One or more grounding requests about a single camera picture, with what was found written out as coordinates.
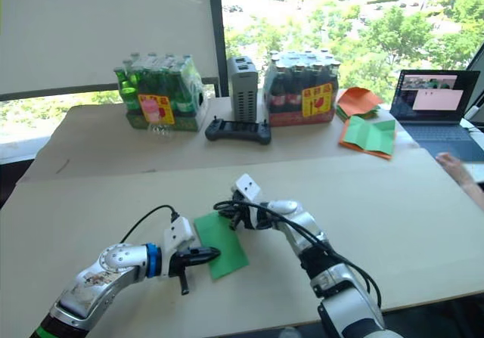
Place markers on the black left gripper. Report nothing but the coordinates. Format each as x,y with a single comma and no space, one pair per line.
180,261

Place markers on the black window frame post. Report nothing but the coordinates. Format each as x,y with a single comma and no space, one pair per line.
219,31

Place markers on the green glass bottle pack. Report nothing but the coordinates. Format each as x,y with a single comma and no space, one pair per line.
162,94

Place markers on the dark open laptop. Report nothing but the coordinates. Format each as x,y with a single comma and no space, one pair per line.
435,115

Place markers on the white roller blind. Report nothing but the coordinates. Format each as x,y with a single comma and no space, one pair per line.
106,31

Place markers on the dark glass bottle pack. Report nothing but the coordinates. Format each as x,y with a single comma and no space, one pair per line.
302,90

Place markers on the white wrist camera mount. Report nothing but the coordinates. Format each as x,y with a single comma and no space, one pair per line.
247,188
180,234

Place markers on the clear empty plastic bottle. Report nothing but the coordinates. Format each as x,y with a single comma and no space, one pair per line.
160,131

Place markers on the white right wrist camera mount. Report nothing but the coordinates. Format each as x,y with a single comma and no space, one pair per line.
247,188

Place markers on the green creased paper sheet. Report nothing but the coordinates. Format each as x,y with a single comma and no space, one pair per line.
368,134

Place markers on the grey vented metal box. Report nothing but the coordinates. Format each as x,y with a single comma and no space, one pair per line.
242,88

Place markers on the person's bare hand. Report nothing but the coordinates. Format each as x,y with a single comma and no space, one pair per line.
449,164

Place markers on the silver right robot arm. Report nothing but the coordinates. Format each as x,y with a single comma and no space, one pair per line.
325,262

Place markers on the green paper sheet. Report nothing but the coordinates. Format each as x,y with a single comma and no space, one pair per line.
223,245
368,134

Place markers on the person's bare forearm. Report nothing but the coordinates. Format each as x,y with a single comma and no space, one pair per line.
470,185

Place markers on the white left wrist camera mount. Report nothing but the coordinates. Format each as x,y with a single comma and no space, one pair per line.
180,234

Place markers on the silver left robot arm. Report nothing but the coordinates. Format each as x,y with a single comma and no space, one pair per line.
113,264

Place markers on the orange folded paper stack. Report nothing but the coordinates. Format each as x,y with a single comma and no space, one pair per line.
357,101

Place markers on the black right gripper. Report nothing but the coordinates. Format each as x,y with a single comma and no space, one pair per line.
242,212

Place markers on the black handheld controller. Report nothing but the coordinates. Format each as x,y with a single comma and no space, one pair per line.
238,131

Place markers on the brown cardboard sheet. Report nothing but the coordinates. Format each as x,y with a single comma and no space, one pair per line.
113,145

